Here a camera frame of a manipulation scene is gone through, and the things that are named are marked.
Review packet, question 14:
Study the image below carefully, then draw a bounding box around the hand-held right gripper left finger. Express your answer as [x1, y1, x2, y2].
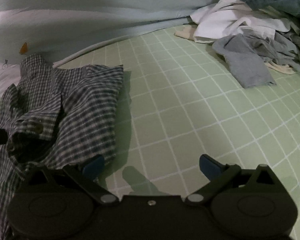
[22, 154, 120, 206]

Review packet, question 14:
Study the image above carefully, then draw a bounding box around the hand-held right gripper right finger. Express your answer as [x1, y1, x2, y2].
[186, 154, 286, 206]

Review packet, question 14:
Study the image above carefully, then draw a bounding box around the blue plaid shirt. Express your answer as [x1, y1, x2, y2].
[0, 52, 125, 240]

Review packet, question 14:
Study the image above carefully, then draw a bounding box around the green checked bed sheet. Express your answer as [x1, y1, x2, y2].
[51, 24, 300, 240]

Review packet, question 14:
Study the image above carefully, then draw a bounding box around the grey garment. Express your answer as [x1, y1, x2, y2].
[211, 17, 300, 90]

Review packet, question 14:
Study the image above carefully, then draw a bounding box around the cream garment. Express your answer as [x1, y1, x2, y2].
[174, 27, 297, 76]

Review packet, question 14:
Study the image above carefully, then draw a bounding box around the white garment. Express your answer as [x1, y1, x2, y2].
[189, 0, 295, 43]

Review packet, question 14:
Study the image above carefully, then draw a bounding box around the carrot-print light blue blanket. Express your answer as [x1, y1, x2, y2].
[0, 0, 231, 107]

